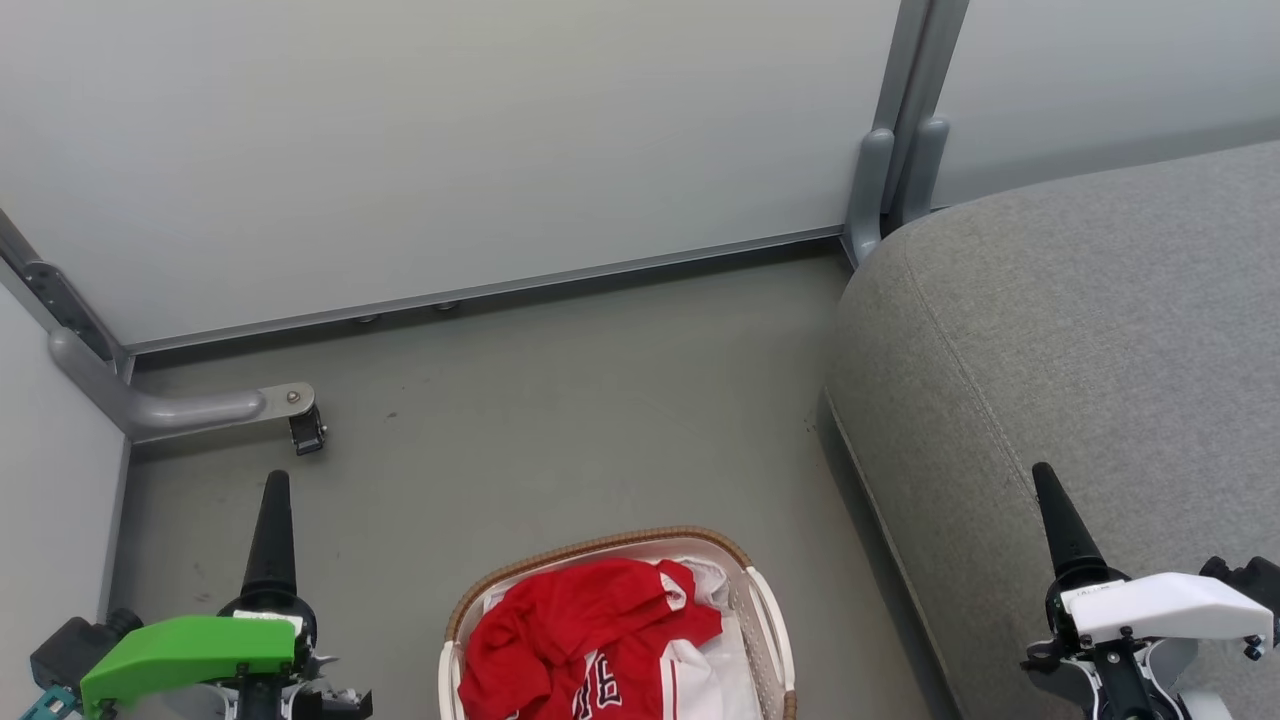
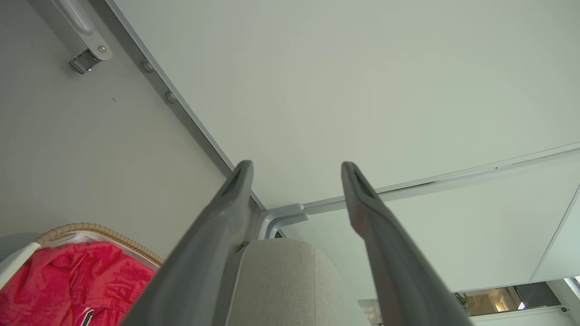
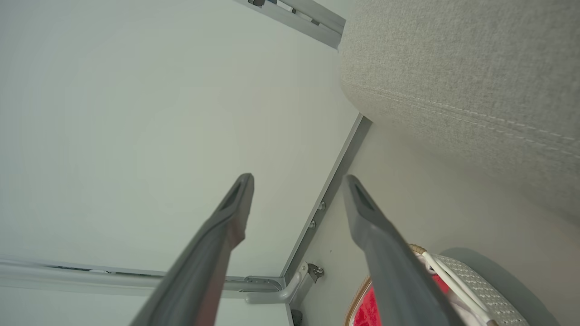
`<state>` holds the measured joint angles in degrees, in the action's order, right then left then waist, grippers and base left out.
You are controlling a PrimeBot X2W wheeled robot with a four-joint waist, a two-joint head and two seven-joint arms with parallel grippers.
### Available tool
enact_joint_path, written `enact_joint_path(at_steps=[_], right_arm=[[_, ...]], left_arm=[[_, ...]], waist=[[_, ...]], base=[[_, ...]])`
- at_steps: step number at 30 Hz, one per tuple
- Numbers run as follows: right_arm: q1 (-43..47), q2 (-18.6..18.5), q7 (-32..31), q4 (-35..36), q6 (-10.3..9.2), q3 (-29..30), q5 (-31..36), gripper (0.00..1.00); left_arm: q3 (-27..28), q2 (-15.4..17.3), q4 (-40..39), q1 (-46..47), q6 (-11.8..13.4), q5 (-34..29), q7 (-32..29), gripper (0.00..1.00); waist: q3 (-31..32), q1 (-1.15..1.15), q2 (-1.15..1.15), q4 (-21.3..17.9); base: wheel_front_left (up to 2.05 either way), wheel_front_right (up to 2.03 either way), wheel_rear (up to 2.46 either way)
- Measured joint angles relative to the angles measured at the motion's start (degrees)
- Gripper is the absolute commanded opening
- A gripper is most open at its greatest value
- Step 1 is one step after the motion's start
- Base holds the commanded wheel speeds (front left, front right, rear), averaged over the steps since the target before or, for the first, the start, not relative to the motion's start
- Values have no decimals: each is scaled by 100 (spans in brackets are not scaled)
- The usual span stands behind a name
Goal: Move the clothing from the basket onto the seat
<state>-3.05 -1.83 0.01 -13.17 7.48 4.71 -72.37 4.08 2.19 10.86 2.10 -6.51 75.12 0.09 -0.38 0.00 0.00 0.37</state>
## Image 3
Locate grey partition base rail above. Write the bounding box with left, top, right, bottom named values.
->
left=281, top=113, right=373, bottom=282

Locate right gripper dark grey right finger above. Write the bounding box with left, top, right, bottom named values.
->
left=342, top=175, right=465, bottom=326

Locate grey partition foot with caster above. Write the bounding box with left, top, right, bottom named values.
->
left=245, top=262, right=324, bottom=305

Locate grey fabric sofa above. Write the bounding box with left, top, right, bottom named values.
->
left=338, top=0, right=580, bottom=227

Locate white laundry basket brown rim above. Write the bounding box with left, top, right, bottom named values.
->
left=344, top=244, right=531, bottom=326

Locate red jersey shirt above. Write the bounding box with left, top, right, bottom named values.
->
left=353, top=272, right=451, bottom=326

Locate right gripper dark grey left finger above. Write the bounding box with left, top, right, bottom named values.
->
left=129, top=173, right=255, bottom=326

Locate grey double partition post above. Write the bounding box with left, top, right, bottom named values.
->
left=235, top=0, right=347, bottom=49

